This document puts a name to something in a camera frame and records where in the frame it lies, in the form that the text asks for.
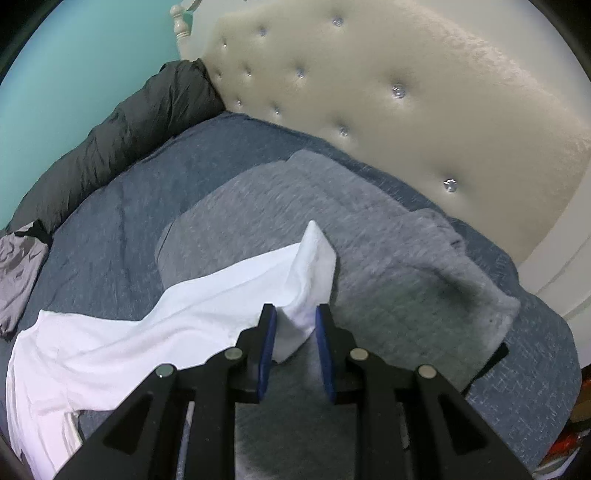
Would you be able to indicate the dark grey rolled duvet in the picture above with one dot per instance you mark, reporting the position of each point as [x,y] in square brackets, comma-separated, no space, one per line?
[129,134]

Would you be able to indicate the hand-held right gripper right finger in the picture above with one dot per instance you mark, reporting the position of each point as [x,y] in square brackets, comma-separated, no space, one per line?
[324,346]

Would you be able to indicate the blue-grey bed sheet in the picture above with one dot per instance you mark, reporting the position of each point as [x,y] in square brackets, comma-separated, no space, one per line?
[111,221]

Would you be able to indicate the cream tufted headboard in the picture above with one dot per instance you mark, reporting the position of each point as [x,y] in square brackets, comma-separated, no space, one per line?
[415,92]

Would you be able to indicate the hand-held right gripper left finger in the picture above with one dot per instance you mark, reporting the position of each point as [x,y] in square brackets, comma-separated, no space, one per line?
[268,341]

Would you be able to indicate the lilac crumpled garment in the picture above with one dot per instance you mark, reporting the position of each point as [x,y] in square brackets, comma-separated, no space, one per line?
[21,272]

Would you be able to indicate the white t-shirt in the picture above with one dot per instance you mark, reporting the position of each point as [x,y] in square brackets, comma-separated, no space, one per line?
[152,323]

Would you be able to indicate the grey folded garment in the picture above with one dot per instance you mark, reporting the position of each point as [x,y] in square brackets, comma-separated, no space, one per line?
[323,207]

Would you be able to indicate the colourful clutter pile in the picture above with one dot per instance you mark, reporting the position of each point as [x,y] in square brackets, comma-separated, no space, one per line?
[570,434]

